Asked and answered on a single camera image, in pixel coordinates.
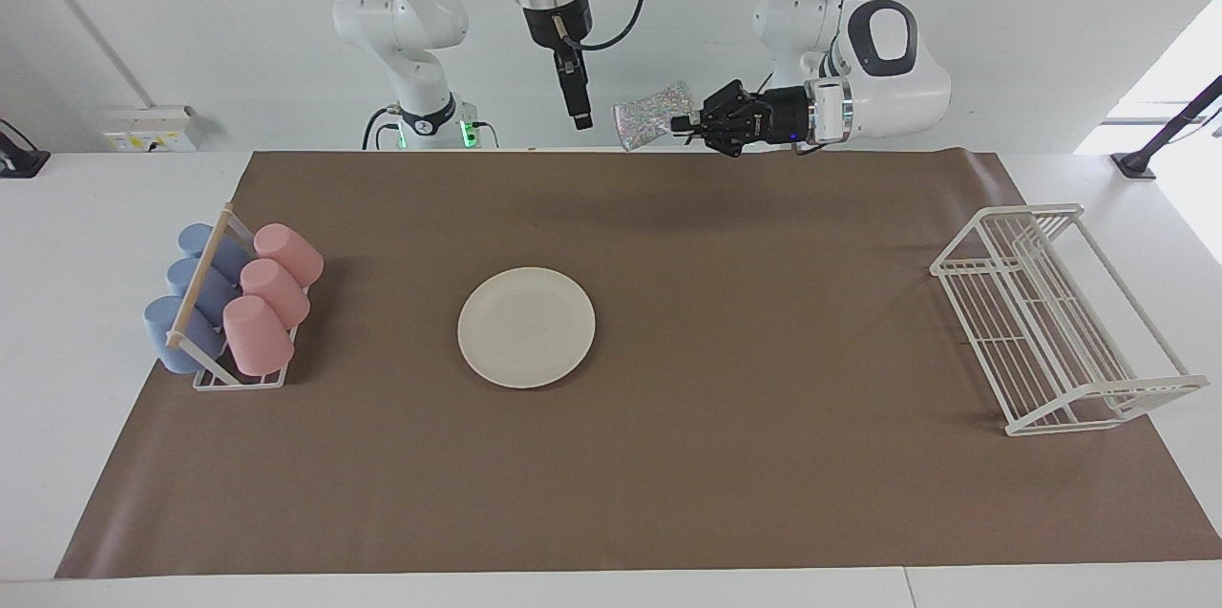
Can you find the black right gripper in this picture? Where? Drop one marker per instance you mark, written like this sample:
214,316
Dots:
558,26

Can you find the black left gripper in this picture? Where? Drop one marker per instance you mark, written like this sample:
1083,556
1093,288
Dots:
759,116

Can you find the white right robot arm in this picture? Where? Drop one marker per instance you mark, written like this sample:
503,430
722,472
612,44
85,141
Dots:
410,16

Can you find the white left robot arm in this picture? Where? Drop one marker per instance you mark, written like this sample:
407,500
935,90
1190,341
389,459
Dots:
897,83

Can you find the cream round plate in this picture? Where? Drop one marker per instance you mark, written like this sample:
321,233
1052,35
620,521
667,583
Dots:
526,327

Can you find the brown table mat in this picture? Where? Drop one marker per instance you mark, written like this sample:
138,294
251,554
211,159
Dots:
764,350

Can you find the pink plastic cup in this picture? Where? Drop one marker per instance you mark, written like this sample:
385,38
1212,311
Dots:
291,253
256,336
277,293

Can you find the blue plastic cup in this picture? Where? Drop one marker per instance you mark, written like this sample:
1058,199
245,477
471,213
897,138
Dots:
191,282
199,239
167,336

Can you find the small white cup rack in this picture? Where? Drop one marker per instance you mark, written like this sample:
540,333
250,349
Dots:
200,274

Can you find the black slanted pole stand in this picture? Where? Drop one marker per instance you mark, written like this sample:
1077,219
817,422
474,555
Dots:
1136,164

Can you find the black clamp stand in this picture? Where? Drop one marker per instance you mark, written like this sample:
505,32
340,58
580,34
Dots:
21,159

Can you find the white wall socket strip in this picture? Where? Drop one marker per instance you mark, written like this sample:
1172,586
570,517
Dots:
148,129

